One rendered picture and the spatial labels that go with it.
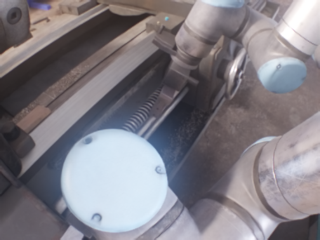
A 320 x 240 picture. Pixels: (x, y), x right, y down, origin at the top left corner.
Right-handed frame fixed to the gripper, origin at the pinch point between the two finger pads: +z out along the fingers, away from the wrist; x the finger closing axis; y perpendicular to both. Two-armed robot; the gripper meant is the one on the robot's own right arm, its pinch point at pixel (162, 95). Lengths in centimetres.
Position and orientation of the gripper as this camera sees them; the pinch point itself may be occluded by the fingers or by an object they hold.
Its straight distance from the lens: 71.3
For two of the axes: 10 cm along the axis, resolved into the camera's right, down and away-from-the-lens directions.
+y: 8.9, 4.5, 1.2
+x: 2.3, -6.5, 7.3
